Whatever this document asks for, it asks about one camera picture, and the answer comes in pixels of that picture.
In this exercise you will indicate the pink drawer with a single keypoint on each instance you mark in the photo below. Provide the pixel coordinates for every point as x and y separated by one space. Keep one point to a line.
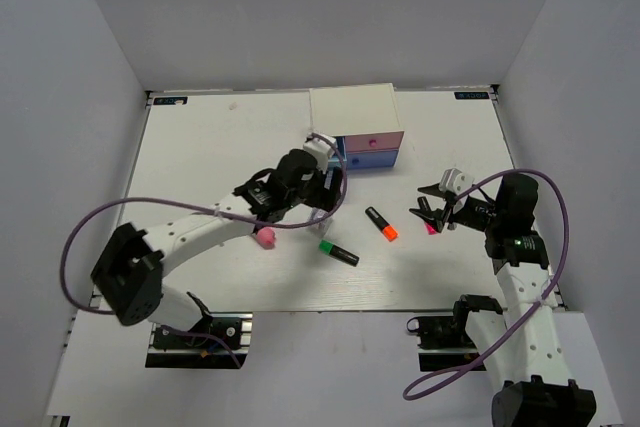
373 141

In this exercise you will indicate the left table label sticker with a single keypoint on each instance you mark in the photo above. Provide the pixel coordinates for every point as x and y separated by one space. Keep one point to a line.
170 100

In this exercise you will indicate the orange highlighter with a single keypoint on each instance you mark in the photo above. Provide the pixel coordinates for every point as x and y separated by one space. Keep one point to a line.
381 223

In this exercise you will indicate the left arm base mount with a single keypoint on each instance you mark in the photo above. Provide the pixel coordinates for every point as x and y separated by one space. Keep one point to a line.
225 347

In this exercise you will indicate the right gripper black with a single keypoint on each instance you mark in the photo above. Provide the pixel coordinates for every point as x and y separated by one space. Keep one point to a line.
436 218

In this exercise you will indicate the clear paper clip jar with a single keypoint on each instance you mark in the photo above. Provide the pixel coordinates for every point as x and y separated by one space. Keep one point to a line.
319 223

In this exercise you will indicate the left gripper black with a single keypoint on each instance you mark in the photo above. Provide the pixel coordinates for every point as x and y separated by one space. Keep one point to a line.
325 198

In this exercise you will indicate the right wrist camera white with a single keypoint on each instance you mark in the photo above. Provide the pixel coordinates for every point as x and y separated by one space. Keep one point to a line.
455 181

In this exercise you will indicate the right table label sticker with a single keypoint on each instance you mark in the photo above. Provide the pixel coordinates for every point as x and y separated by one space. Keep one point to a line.
471 95

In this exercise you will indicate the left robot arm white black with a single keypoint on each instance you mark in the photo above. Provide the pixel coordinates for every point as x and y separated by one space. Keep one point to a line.
130 271

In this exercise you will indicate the table label sticker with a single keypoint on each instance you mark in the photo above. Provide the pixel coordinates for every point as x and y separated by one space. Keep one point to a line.
170 100
471 95

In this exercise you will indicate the pink highlighter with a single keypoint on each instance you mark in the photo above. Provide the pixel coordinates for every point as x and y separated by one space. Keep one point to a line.
430 228

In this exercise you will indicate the green highlighter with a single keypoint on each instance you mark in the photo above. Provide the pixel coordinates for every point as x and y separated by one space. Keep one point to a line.
338 253

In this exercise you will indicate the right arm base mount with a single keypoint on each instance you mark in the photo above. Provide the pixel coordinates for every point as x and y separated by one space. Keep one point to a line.
440 344

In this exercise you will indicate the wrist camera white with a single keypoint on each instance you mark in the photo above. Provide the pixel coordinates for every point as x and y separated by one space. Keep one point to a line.
455 181
321 147

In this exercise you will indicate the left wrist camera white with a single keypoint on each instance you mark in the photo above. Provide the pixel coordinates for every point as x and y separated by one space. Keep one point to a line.
321 147

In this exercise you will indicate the light blue drawer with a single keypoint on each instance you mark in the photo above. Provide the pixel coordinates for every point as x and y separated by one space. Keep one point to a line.
341 154

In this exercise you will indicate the pink capped pen tube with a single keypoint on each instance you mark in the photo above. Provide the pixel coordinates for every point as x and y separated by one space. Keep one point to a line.
266 238

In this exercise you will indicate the white drawer cabinet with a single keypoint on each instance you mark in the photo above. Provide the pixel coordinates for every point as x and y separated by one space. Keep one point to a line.
349 110

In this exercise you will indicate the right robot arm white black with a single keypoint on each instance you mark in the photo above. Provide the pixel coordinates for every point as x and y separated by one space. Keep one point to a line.
516 339

